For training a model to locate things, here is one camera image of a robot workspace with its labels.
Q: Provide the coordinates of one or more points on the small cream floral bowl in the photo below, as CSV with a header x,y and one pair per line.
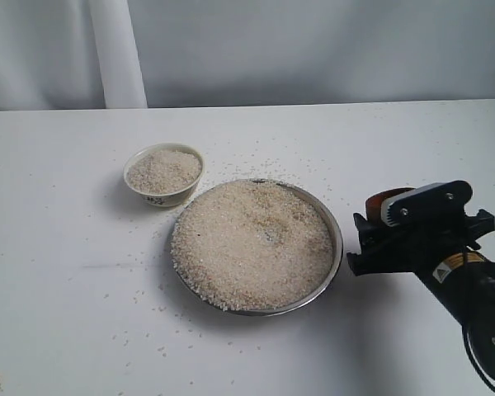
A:
x,y
167,200

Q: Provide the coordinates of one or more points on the rice in steel basin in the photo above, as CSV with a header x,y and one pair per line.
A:
x,y
247,247

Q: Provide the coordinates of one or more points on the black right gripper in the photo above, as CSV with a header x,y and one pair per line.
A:
x,y
460,278

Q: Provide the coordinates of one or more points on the rice in small bowl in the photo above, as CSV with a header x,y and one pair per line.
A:
x,y
163,172

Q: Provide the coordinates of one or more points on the large steel basin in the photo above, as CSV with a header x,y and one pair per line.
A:
x,y
336,255

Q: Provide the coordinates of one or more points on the white backdrop curtain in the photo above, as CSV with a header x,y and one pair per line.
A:
x,y
138,54

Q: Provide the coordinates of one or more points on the brown wooden cup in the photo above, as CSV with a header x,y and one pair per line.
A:
x,y
373,204

